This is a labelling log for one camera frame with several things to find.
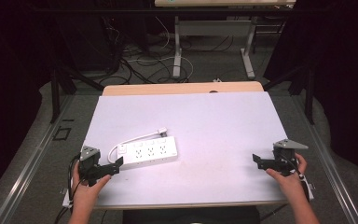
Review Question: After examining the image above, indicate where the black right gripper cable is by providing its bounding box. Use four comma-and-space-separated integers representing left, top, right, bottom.
280, 153, 311, 202

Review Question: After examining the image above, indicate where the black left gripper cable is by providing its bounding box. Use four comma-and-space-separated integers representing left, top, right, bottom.
53, 154, 82, 224

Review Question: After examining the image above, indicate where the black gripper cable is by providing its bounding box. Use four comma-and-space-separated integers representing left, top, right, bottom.
280, 153, 311, 202
53, 154, 82, 224

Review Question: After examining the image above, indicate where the person's right hand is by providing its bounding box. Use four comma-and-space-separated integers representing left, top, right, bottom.
265, 152, 309, 203

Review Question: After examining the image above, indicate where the black metal stand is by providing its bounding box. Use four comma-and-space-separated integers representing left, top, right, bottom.
49, 60, 105, 124
261, 60, 317, 126

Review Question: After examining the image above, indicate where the tangle of floor cables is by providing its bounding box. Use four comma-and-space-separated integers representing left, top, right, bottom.
103, 18, 237, 86

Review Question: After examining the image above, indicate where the person's left hand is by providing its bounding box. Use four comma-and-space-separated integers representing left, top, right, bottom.
71, 169, 113, 207

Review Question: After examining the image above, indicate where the black floor socket frame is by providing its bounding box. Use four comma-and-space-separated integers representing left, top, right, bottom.
52, 126, 73, 142

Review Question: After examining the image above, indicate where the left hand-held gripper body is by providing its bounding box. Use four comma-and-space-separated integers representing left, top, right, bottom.
77, 145, 103, 188

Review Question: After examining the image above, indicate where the white-legged background desk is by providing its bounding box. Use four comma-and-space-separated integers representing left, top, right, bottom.
154, 0, 297, 80

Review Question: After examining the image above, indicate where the white power strip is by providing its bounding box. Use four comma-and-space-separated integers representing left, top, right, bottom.
106, 131, 161, 164
117, 135, 179, 172

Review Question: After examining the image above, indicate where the white table mat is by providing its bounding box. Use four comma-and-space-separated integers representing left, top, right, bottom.
81, 91, 289, 208

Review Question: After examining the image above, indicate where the wooden table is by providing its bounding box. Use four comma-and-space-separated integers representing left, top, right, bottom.
62, 80, 315, 211

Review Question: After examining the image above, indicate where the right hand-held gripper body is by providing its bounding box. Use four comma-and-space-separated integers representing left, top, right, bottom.
271, 138, 310, 177

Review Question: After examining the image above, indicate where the white floor cable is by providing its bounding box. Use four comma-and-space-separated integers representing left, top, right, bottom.
126, 16, 195, 82

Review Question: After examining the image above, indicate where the metal floor rail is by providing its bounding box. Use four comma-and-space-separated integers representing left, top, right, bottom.
0, 94, 76, 224
290, 94, 358, 224

